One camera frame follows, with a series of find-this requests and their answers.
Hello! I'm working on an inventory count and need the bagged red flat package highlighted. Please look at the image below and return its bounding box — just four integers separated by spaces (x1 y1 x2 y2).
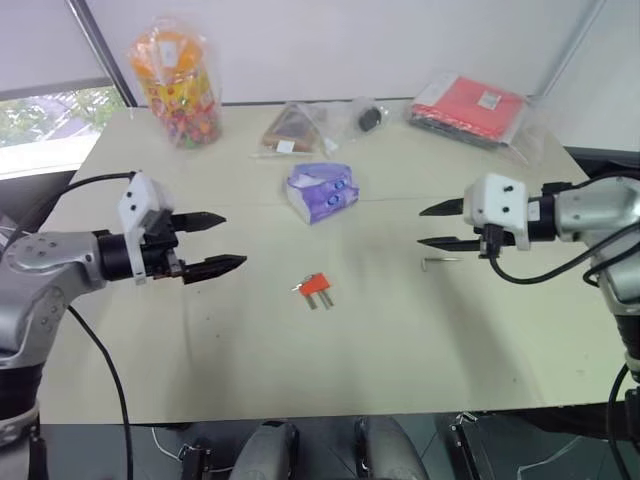
403 72 544 164

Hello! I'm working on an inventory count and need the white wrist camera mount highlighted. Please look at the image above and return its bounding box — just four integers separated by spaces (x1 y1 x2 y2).
462 173 532 252
116 171 177 287

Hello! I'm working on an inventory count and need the bagged brown triangular package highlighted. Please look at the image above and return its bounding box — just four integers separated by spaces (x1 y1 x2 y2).
250 100 342 162

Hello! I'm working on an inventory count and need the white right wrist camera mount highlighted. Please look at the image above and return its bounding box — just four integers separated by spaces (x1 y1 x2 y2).
462 173 532 252

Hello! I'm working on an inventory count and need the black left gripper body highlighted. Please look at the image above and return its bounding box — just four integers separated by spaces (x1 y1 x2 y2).
141 208 189 282

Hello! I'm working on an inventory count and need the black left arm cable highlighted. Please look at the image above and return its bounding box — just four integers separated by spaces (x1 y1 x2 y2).
9 171 137 480

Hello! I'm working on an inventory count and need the black metal bracket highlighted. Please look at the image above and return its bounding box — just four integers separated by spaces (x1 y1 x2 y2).
448 411 484 480

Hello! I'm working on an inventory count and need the bagged black round object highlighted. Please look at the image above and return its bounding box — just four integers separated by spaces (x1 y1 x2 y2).
327 95 392 144

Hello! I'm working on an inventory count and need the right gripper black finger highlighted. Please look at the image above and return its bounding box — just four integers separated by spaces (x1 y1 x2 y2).
416 236 484 254
418 197 468 218

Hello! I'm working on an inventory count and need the dark rounded shape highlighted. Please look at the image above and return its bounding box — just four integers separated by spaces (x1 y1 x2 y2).
353 414 432 480
233 419 302 480

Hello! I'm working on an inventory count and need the bagged colourful candy jar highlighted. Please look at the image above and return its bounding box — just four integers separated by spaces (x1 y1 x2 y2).
127 16 225 151

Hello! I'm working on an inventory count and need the small red plug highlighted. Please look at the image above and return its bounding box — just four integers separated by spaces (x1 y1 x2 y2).
304 273 336 309

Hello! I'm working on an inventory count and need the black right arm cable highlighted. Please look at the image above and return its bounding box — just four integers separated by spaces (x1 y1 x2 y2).
486 239 632 480

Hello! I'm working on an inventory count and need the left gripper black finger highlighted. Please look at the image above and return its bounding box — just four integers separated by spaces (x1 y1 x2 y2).
171 211 228 236
182 254 249 287

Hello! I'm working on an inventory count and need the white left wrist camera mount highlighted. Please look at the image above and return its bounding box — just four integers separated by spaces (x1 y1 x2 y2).
116 171 177 287

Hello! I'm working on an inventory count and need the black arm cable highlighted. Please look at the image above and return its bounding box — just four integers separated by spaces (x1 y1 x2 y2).
9 171 137 480
486 239 632 480

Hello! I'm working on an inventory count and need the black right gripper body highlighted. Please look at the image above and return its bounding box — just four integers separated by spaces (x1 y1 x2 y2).
474 224 516 260

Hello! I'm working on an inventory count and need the purple white wrapped package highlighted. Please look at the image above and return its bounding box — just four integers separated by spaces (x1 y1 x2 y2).
284 161 362 227

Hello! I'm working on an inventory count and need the grey diagonal window bar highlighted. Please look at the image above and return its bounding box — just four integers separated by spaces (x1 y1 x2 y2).
541 0 607 97
66 0 137 109

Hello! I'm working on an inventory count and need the black clamp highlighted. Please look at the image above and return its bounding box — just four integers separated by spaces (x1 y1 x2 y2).
178 438 217 480

